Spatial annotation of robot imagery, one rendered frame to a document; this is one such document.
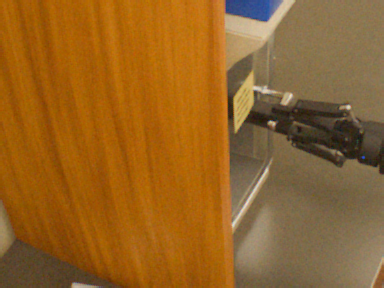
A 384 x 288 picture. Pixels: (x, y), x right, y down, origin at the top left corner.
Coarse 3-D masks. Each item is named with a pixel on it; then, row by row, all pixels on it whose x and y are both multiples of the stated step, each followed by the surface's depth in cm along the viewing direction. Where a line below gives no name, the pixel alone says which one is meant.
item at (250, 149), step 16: (272, 32) 122; (272, 48) 124; (240, 64) 111; (256, 64) 118; (272, 64) 126; (240, 80) 113; (256, 80) 120; (272, 80) 129; (256, 96) 122; (240, 128) 119; (256, 128) 127; (240, 144) 121; (256, 144) 129; (272, 144) 139; (240, 160) 123; (256, 160) 132; (240, 176) 125; (256, 176) 135; (240, 192) 128; (240, 208) 130
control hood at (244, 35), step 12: (288, 0) 92; (276, 12) 89; (228, 24) 87; (240, 24) 87; (252, 24) 87; (264, 24) 87; (276, 24) 88; (228, 36) 87; (240, 36) 86; (252, 36) 86; (264, 36) 86; (228, 48) 88; (240, 48) 87; (252, 48) 86; (228, 60) 89
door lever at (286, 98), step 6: (264, 90) 125; (270, 90) 126; (264, 96) 126; (270, 96) 126; (276, 96) 125; (282, 96) 125; (288, 96) 124; (294, 96) 125; (282, 102) 123; (288, 102) 124; (270, 120) 120; (270, 126) 119; (276, 126) 120
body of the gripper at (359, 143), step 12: (360, 120) 115; (348, 132) 115; (360, 132) 114; (372, 132) 113; (348, 144) 117; (360, 144) 113; (372, 144) 112; (348, 156) 119; (360, 156) 114; (372, 156) 113
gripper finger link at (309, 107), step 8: (296, 104) 117; (304, 104) 117; (312, 104) 116; (320, 104) 116; (328, 104) 116; (336, 104) 115; (344, 104) 114; (296, 112) 117; (304, 112) 116; (312, 112) 116; (320, 112) 115; (328, 112) 114; (336, 112) 114; (344, 112) 113
